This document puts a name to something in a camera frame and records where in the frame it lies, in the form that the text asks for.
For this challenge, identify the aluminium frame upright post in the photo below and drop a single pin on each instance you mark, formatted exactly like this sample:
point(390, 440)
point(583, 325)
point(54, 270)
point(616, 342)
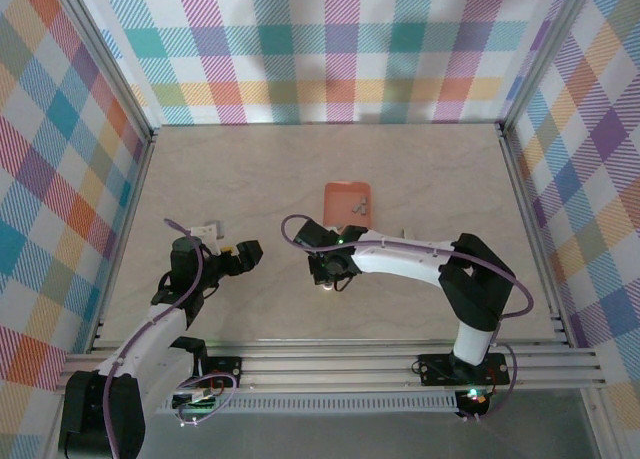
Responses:
point(106, 54)
point(543, 54)

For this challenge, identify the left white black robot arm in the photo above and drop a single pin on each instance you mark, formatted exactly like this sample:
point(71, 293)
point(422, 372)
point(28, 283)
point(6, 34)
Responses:
point(160, 334)

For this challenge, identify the aluminium frame floor rail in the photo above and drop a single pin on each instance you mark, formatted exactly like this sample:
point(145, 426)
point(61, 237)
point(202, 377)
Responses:
point(134, 204)
point(524, 204)

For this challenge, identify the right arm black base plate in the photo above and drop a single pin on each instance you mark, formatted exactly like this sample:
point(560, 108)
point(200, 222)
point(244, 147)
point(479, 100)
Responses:
point(435, 369)

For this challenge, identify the aluminium mounting rail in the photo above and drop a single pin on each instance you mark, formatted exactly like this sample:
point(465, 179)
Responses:
point(325, 366)

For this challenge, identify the orange plastic tray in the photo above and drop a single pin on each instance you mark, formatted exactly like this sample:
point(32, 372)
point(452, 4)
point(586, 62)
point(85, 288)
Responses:
point(340, 199)

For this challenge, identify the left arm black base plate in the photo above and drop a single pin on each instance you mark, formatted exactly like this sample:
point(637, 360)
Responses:
point(230, 369)

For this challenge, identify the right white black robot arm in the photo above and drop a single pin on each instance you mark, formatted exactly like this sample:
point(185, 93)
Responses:
point(400, 259)

